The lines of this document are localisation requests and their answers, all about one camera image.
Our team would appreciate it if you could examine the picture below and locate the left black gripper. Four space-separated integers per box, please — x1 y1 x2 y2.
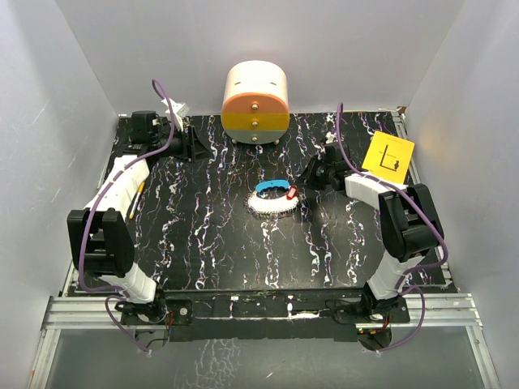
152 124 213 164

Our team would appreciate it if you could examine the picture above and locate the red tag key bunch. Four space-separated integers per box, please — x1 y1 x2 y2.
286 186 298 200

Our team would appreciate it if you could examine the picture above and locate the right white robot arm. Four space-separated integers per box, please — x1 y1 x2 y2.
296 142 444 322

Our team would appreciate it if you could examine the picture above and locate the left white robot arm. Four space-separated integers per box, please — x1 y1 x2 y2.
66 105 208 323

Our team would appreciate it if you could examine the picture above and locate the yellow book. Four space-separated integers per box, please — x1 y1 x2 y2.
362 131 414 184

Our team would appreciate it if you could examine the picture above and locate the yellow white marker pen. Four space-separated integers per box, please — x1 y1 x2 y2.
128 182 145 220

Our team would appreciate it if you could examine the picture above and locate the round three-drawer mini cabinet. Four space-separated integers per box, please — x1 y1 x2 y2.
221 60 290 145

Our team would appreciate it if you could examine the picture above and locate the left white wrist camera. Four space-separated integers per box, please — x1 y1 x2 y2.
161 98 190 120

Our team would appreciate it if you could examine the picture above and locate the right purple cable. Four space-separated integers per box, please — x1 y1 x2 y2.
335 101 449 353

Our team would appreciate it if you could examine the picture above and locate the aluminium frame rail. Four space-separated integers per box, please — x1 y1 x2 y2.
28 293 500 388

